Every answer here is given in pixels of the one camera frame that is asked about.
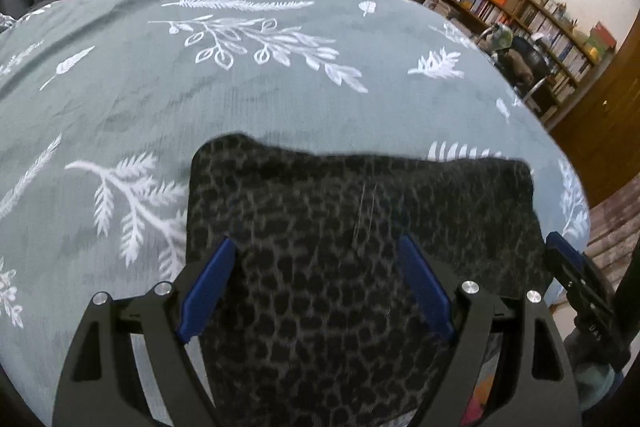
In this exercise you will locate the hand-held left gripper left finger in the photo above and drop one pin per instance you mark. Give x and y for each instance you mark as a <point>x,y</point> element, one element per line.
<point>207,287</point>

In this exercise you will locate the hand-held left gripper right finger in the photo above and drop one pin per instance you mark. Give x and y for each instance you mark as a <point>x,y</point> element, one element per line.
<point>425,287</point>

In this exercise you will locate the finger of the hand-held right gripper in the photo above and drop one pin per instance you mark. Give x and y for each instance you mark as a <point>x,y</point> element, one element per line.
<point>567,257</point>

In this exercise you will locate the dark leopard print pants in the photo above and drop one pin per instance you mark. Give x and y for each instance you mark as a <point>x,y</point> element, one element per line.
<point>325,257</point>

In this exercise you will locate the wooden door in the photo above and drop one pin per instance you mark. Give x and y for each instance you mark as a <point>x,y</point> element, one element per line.
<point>600,117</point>

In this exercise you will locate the grey leaf print blanket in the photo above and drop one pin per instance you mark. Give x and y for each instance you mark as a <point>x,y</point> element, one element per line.
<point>150,97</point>

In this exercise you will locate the black chair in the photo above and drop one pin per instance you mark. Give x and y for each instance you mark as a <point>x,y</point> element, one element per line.
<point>525,62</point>

